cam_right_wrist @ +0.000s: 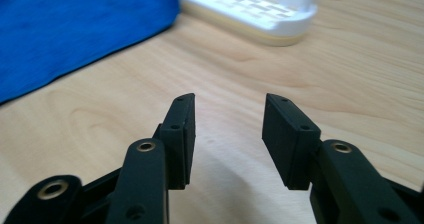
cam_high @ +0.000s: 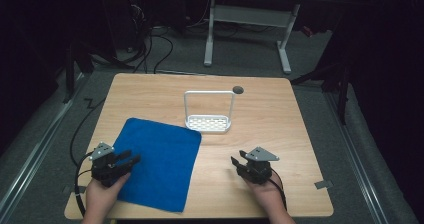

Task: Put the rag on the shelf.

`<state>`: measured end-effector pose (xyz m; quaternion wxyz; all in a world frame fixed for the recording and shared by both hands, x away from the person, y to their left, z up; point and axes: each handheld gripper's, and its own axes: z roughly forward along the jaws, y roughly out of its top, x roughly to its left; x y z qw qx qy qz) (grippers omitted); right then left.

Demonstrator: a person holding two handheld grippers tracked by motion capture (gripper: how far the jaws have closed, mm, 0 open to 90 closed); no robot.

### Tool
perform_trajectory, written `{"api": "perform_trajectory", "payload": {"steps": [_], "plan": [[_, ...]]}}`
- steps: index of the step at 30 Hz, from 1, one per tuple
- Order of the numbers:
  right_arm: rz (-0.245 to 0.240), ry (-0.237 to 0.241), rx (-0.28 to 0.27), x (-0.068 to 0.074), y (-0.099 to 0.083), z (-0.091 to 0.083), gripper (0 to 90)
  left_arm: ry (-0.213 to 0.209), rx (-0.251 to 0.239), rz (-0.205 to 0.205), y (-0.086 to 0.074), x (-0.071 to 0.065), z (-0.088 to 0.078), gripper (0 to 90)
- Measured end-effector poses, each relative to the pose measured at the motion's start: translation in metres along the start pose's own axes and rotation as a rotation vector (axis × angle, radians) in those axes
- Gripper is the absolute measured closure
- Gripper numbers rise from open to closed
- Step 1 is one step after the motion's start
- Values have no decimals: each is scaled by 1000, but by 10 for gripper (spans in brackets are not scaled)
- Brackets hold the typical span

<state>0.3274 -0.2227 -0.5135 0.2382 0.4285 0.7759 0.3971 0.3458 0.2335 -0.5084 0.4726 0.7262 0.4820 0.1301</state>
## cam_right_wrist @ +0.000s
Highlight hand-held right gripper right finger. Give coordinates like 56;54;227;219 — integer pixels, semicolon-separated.
261;92;422;224

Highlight white plastic rack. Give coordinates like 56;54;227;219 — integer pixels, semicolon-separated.
173;0;323;48

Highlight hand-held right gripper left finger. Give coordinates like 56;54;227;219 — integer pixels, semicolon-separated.
105;92;197;224

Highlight blue cloth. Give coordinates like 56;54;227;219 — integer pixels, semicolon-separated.
0;0;181;106

